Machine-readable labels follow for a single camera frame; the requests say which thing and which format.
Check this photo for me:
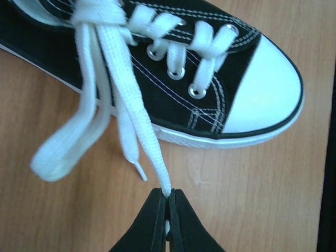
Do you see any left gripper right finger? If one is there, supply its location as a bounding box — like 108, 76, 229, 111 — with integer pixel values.
168, 189, 223, 252

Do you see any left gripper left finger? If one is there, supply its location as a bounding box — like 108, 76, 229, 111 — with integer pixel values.
110, 188, 166, 252

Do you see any black white sneaker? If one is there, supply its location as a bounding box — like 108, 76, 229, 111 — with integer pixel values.
1, 1, 305, 149

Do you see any sneaker white shoelace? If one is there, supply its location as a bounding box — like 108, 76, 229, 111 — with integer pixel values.
30, 1, 238, 196

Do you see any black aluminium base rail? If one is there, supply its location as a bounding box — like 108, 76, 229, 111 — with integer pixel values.
316, 78, 336, 252

